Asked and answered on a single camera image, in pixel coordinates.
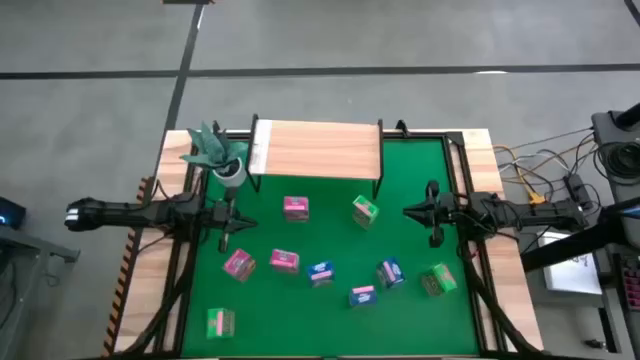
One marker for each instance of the small black floor plug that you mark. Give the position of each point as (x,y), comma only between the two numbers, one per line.
(595,344)

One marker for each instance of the black power strip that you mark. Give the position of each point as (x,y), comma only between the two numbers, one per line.
(577,190)

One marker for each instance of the green table mat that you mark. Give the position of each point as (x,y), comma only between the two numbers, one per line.
(325,325)

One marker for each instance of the grey equipment cart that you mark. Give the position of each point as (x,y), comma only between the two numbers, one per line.
(602,125)

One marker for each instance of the black metal table frame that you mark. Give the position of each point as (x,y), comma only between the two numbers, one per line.
(177,325)

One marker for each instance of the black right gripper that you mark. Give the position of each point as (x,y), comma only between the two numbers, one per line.
(440,212)

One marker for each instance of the wooden shelf with black legs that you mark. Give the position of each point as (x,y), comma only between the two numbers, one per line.
(320,150)

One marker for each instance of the green Apple Jacks cereal box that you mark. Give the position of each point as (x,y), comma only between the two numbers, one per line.
(365,210)
(220,323)
(440,278)

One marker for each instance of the black diagonal beam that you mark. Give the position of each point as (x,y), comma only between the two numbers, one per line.
(565,247)

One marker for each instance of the white printed sheet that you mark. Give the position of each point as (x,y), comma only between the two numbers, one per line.
(570,280)

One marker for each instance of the blue Frosted Flakes cereal box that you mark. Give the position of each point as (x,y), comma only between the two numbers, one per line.
(320,272)
(363,296)
(390,272)

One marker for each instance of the artificial green leafy plant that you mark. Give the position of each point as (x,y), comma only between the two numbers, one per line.
(212,147)

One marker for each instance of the grey metal side desk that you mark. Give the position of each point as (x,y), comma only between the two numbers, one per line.
(30,245)

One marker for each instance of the pink Raisin Bran cereal box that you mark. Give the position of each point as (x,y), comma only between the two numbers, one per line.
(284,260)
(296,207)
(239,264)

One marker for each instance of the black device with blue light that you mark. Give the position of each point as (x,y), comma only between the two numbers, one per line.
(12,212)

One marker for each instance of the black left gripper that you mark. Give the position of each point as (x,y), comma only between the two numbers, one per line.
(222,220)

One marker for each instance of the backlit keyboard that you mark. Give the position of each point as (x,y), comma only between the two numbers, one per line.
(632,285)

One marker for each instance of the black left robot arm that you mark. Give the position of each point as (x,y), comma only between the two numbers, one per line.
(125,214)

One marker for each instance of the orange black hazard strip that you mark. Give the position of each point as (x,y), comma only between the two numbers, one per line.
(120,285)

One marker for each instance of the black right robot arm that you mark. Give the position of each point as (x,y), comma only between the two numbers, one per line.
(530,212)

